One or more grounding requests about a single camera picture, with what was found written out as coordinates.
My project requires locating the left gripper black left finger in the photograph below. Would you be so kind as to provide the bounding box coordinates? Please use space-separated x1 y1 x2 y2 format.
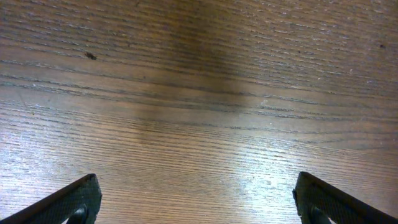
1 174 102 224

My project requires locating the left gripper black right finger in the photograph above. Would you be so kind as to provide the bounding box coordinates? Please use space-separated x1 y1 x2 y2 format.
292 172 397 224

